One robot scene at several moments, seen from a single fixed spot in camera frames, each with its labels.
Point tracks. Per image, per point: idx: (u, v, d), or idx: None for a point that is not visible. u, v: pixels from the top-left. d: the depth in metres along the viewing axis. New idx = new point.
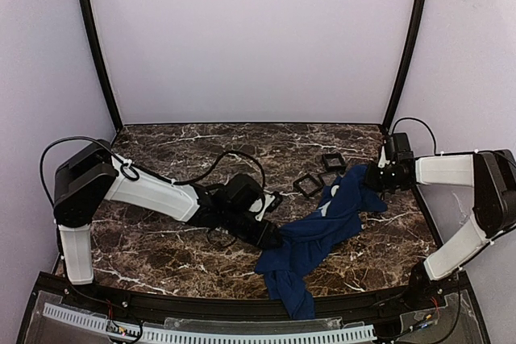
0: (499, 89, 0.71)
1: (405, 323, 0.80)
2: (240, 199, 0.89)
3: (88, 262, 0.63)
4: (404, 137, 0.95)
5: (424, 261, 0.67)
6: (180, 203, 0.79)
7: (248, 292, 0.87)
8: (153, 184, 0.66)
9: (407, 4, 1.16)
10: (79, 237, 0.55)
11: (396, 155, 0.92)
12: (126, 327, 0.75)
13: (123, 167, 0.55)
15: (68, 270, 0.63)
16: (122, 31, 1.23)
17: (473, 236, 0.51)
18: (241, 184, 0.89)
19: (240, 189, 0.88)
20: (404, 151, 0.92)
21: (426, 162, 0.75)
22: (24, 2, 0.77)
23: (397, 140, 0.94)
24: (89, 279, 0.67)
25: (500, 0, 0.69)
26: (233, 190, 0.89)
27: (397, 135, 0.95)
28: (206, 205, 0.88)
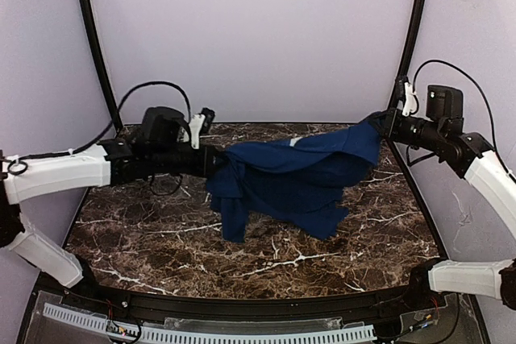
0: (499, 89, 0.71)
1: (405, 323, 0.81)
2: (164, 134, 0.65)
3: (60, 263, 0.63)
4: (459, 96, 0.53)
5: (429, 270, 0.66)
6: (93, 169, 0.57)
7: (248, 291, 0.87)
8: (53, 166, 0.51)
9: (407, 4, 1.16)
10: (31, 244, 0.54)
11: (446, 124, 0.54)
12: (126, 327, 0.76)
13: (9, 164, 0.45)
15: (56, 278, 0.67)
16: (122, 31, 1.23)
17: (488, 283, 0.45)
18: (151, 121, 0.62)
19: (154, 123, 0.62)
20: (457, 118, 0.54)
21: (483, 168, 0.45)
22: (24, 3, 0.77)
23: (452, 97, 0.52)
24: (80, 274, 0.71)
25: (500, 0, 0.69)
26: (147, 127, 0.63)
27: (455, 91, 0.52)
28: (124, 155, 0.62)
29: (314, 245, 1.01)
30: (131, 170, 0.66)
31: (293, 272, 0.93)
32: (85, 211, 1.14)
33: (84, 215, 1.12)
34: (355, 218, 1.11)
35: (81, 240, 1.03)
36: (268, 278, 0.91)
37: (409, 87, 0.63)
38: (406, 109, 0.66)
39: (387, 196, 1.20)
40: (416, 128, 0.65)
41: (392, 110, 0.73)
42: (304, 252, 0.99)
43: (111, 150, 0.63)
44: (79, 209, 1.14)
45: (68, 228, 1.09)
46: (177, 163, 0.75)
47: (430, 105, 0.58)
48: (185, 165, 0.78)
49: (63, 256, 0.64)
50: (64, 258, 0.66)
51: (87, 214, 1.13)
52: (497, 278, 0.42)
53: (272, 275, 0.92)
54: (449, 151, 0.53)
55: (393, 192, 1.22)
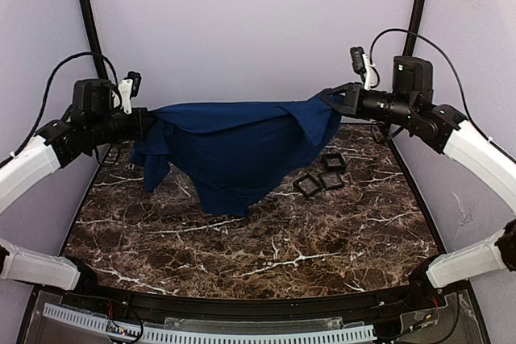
0: (499, 89, 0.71)
1: (405, 323, 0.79)
2: (101, 104, 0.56)
3: (52, 268, 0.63)
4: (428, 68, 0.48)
5: (426, 270, 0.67)
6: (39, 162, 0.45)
7: (248, 292, 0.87)
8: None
9: (407, 4, 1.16)
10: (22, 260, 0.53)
11: (418, 99, 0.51)
12: (126, 327, 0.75)
13: None
15: (58, 285, 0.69)
16: (122, 31, 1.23)
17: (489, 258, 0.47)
18: (81, 91, 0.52)
19: (87, 92, 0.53)
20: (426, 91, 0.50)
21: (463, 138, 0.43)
22: (24, 2, 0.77)
23: (423, 70, 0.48)
24: (76, 272, 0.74)
25: (499, 0, 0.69)
26: (79, 99, 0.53)
27: (424, 62, 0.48)
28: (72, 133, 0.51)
29: (314, 245, 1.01)
30: (74, 147, 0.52)
31: (293, 271, 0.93)
32: (85, 211, 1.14)
33: (84, 215, 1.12)
34: (355, 218, 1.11)
35: (81, 240, 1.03)
36: (268, 278, 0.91)
37: (365, 59, 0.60)
38: (366, 83, 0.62)
39: (387, 196, 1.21)
40: (384, 103, 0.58)
41: (355, 86, 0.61)
42: (304, 252, 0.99)
43: (48, 133, 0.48)
44: (79, 209, 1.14)
45: (68, 227, 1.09)
46: (114, 133, 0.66)
47: (397, 78, 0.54)
48: (122, 133, 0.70)
49: (51, 258, 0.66)
50: (54, 260, 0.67)
51: (87, 213, 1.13)
52: (495, 248, 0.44)
53: (272, 275, 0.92)
54: (423, 126, 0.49)
55: (393, 192, 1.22)
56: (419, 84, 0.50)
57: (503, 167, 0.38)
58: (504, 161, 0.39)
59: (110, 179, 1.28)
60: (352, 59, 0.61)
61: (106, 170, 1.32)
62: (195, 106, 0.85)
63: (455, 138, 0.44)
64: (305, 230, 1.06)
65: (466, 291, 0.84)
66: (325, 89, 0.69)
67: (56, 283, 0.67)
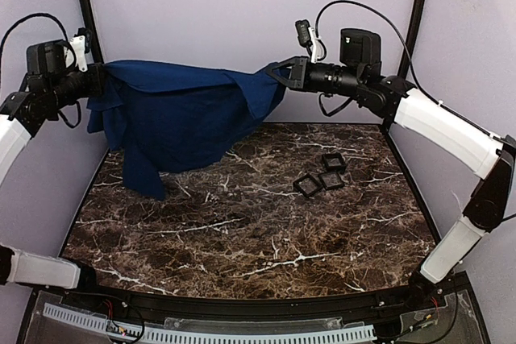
0: (499, 88, 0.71)
1: (405, 323, 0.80)
2: (58, 64, 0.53)
3: (53, 267, 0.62)
4: (378, 37, 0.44)
5: (420, 268, 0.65)
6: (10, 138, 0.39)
7: (248, 291, 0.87)
8: None
9: (407, 4, 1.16)
10: (30, 261, 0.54)
11: (365, 71, 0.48)
12: (126, 327, 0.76)
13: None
15: (61, 284, 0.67)
16: (122, 31, 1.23)
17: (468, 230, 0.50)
18: (36, 55, 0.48)
19: (41, 55, 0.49)
20: (374, 64, 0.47)
21: (421, 109, 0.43)
22: (24, 2, 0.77)
23: (371, 42, 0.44)
24: (77, 268, 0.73)
25: (499, 0, 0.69)
26: (34, 64, 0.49)
27: (372, 35, 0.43)
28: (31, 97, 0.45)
29: (314, 245, 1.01)
30: (41, 113, 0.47)
31: (293, 272, 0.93)
32: (85, 210, 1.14)
33: (84, 215, 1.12)
34: (355, 218, 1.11)
35: (81, 240, 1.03)
36: (268, 277, 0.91)
37: (311, 31, 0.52)
38: (314, 56, 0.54)
39: (387, 196, 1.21)
40: (332, 75, 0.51)
41: (301, 59, 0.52)
42: (304, 252, 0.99)
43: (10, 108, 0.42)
44: (79, 209, 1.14)
45: (68, 227, 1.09)
46: (74, 94, 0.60)
47: (343, 53, 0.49)
48: (80, 93, 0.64)
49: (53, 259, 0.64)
50: (57, 261, 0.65)
51: (87, 213, 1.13)
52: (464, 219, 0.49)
53: (272, 275, 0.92)
54: (371, 99, 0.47)
55: (393, 192, 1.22)
56: (368, 56, 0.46)
57: (466, 133, 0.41)
58: (468, 130, 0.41)
59: (110, 179, 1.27)
60: (298, 33, 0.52)
61: (106, 169, 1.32)
62: (144, 64, 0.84)
63: (410, 109, 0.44)
64: (305, 230, 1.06)
65: (467, 291, 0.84)
66: (269, 65, 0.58)
67: (59, 282, 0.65)
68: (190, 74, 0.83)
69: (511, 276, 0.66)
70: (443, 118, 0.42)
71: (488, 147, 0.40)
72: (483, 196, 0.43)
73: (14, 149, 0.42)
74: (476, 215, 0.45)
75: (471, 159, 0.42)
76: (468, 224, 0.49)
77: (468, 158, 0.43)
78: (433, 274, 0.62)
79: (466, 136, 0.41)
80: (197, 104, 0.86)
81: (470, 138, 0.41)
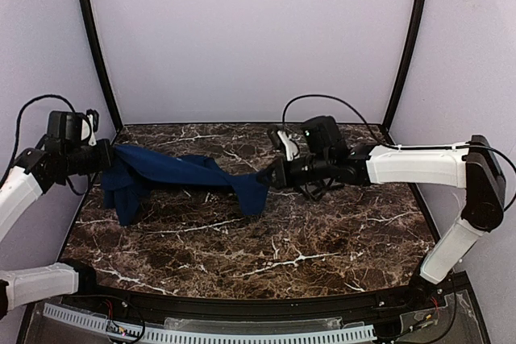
0: (499, 88, 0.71)
1: (405, 323, 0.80)
2: (75, 132, 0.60)
3: (51, 279, 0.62)
4: (331, 120, 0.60)
5: (420, 271, 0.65)
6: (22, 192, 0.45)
7: (248, 291, 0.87)
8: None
9: (407, 4, 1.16)
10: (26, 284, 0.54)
11: (330, 152, 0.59)
12: (126, 327, 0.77)
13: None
15: (62, 292, 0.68)
16: (122, 31, 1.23)
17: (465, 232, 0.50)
18: (58, 119, 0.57)
19: (62, 121, 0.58)
20: (338, 142, 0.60)
21: (384, 161, 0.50)
22: (23, 2, 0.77)
23: (326, 126, 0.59)
24: (75, 272, 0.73)
25: (499, 1, 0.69)
26: (54, 129, 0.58)
27: (325, 119, 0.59)
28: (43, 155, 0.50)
29: (314, 245, 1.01)
30: (52, 170, 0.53)
31: (293, 272, 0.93)
32: (85, 211, 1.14)
33: (84, 215, 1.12)
34: (355, 218, 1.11)
35: (81, 240, 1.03)
36: (268, 277, 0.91)
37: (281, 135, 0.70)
38: (289, 155, 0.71)
39: (387, 196, 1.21)
40: (308, 165, 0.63)
41: (278, 159, 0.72)
42: (304, 252, 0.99)
43: (27, 163, 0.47)
44: (79, 209, 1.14)
45: (68, 227, 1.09)
46: (84, 164, 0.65)
47: (310, 143, 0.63)
48: (89, 167, 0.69)
49: (43, 270, 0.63)
50: (48, 271, 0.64)
51: (87, 213, 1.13)
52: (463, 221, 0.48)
53: (272, 275, 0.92)
54: (344, 174, 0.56)
55: (393, 192, 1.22)
56: (327, 139, 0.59)
57: (427, 159, 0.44)
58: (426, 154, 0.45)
59: None
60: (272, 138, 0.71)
61: None
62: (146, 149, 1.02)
63: (377, 165, 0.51)
64: (305, 230, 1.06)
65: (467, 291, 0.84)
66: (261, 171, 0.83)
67: (59, 289, 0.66)
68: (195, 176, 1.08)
69: (509, 275, 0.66)
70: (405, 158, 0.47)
71: (455, 157, 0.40)
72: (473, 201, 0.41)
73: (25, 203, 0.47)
74: (481, 217, 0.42)
75: (456, 180, 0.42)
76: (467, 225, 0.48)
77: (452, 179, 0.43)
78: (434, 276, 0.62)
79: (430, 161, 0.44)
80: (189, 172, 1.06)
81: (436, 161, 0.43)
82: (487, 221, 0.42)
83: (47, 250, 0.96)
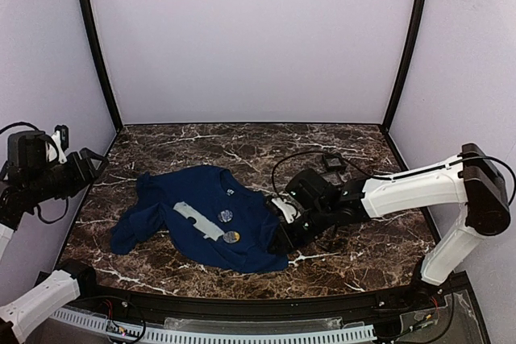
0: (498, 87, 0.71)
1: (405, 323, 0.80)
2: (39, 157, 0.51)
3: (47, 299, 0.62)
4: (308, 172, 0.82)
5: (422, 275, 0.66)
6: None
7: (248, 291, 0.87)
8: None
9: (407, 4, 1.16)
10: (30, 316, 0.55)
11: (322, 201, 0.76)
12: (126, 327, 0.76)
13: None
15: (59, 304, 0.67)
16: (122, 31, 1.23)
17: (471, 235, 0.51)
18: (15, 145, 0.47)
19: (20, 146, 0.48)
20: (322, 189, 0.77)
21: (378, 194, 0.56)
22: (23, 2, 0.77)
23: (305, 178, 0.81)
24: (75, 279, 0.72)
25: (498, 0, 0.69)
26: (14, 155, 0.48)
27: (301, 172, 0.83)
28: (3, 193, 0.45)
29: (314, 245, 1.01)
30: (14, 205, 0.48)
31: (293, 272, 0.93)
32: (85, 211, 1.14)
33: (84, 215, 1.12)
34: None
35: (81, 240, 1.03)
36: (268, 277, 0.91)
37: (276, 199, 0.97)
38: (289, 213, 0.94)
39: None
40: (306, 221, 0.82)
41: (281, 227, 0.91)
42: (304, 252, 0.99)
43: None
44: (79, 209, 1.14)
45: (68, 227, 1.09)
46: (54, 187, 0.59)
47: (301, 198, 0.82)
48: (61, 188, 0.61)
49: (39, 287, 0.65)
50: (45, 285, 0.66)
51: (87, 214, 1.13)
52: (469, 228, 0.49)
53: (272, 275, 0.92)
54: (343, 217, 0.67)
55: None
56: (314, 190, 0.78)
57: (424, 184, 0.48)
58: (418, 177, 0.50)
59: (110, 179, 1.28)
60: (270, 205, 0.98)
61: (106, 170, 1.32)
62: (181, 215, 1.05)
63: (373, 200, 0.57)
64: None
65: (467, 291, 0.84)
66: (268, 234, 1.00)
67: (58, 300, 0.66)
68: (193, 243, 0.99)
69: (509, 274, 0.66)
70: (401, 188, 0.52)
71: (451, 177, 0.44)
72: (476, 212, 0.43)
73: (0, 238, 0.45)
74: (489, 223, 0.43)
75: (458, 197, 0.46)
76: (472, 232, 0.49)
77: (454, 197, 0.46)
78: (436, 279, 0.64)
79: (425, 185, 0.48)
80: (194, 244, 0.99)
81: (434, 184, 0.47)
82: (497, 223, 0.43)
83: (47, 250, 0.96)
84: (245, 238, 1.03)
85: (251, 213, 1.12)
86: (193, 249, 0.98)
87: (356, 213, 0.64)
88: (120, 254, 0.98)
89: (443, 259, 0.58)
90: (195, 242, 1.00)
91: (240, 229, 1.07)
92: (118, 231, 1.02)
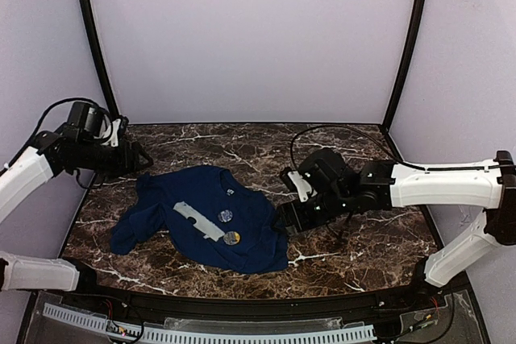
0: (498, 87, 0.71)
1: (405, 323, 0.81)
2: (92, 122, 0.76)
3: (44, 270, 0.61)
4: (325, 152, 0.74)
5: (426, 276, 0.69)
6: (33, 171, 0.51)
7: (248, 291, 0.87)
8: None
9: (407, 4, 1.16)
10: (20, 274, 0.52)
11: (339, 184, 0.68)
12: (126, 327, 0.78)
13: None
15: (59, 288, 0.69)
16: (121, 31, 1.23)
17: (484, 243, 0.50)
18: (81, 110, 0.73)
19: (84, 111, 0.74)
20: (341, 171, 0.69)
21: (409, 184, 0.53)
22: (23, 1, 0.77)
23: (322, 157, 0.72)
24: (75, 269, 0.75)
25: (497, 0, 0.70)
26: (76, 117, 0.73)
27: (318, 151, 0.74)
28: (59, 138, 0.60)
29: (314, 245, 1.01)
30: (64, 153, 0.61)
31: (293, 272, 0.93)
32: (85, 211, 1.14)
33: (84, 215, 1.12)
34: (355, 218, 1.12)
35: (81, 240, 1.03)
36: (268, 277, 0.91)
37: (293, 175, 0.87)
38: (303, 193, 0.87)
39: None
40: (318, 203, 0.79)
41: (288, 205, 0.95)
42: (304, 252, 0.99)
43: (40, 144, 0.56)
44: (79, 209, 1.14)
45: (68, 227, 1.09)
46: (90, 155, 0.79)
47: (315, 180, 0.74)
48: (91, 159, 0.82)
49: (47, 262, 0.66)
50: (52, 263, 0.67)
51: (87, 214, 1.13)
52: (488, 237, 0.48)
53: (272, 275, 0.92)
54: (365, 201, 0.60)
55: None
56: (332, 171, 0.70)
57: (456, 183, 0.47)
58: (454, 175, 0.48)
59: (110, 179, 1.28)
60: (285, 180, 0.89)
61: None
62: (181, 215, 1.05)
63: (403, 189, 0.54)
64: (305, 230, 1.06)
65: (466, 291, 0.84)
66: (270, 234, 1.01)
67: (58, 280, 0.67)
68: (193, 243, 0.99)
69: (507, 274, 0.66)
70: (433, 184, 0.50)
71: (488, 180, 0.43)
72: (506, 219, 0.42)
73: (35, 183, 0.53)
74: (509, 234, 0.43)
75: (488, 201, 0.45)
76: (486, 239, 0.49)
77: (484, 201, 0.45)
78: (441, 280, 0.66)
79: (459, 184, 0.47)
80: (194, 244, 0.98)
81: (468, 184, 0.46)
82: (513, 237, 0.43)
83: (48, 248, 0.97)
84: (245, 239, 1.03)
85: (252, 213, 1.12)
86: (193, 248, 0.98)
87: (380, 199, 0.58)
88: (120, 254, 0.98)
89: (455, 263, 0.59)
90: (195, 242, 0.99)
91: (241, 230, 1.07)
92: (118, 231, 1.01)
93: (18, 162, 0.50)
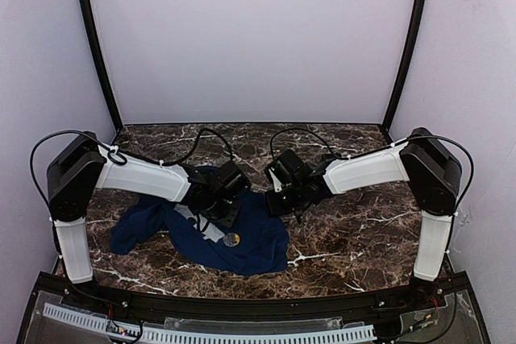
0: (499, 88, 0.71)
1: (405, 323, 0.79)
2: (232, 185, 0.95)
3: (87, 256, 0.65)
4: (286, 155, 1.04)
5: (414, 271, 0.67)
6: (161, 179, 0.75)
7: (248, 292, 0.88)
8: (139, 167, 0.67)
9: (407, 4, 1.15)
10: (76, 231, 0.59)
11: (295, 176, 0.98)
12: (126, 327, 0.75)
13: (110, 153, 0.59)
15: (67, 271, 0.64)
16: (122, 31, 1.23)
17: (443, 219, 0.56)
18: (230, 169, 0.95)
19: (232, 174, 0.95)
20: (292, 167, 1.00)
21: (335, 171, 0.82)
22: (23, 3, 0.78)
23: (284, 156, 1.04)
24: (89, 275, 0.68)
25: (499, 0, 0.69)
26: (223, 174, 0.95)
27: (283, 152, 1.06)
28: (197, 182, 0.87)
29: (314, 245, 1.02)
30: (200, 196, 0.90)
31: (293, 272, 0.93)
32: None
33: None
34: (355, 218, 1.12)
35: None
36: (268, 278, 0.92)
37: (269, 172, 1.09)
38: (276, 186, 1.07)
39: (387, 195, 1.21)
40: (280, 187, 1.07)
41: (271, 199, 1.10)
42: (304, 252, 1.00)
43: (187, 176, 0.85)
44: None
45: None
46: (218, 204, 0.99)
47: (279, 174, 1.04)
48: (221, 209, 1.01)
49: (87, 254, 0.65)
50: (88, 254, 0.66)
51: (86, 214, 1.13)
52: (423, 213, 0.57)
53: (272, 275, 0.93)
54: (308, 191, 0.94)
55: (393, 192, 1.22)
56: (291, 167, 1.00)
57: (369, 159, 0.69)
58: (367, 156, 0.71)
59: None
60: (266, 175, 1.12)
61: None
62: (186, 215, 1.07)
63: (332, 176, 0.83)
64: (305, 230, 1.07)
65: (467, 291, 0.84)
66: (271, 238, 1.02)
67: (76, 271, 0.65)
68: (192, 245, 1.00)
69: (506, 275, 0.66)
70: (347, 166, 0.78)
71: (391, 154, 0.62)
72: (417, 188, 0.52)
73: (156, 186, 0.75)
74: (431, 201, 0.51)
75: (395, 170, 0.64)
76: (428, 216, 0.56)
77: (391, 172, 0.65)
78: (429, 274, 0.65)
79: (375, 161, 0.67)
80: (195, 245, 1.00)
81: (376, 161, 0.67)
82: (445, 205, 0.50)
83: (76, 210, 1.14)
84: (244, 239, 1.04)
85: (253, 214, 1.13)
86: (193, 248, 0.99)
87: (320, 189, 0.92)
88: (120, 254, 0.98)
89: (430, 252, 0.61)
90: (195, 242, 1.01)
91: (240, 230, 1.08)
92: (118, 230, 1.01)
93: (167, 170, 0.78)
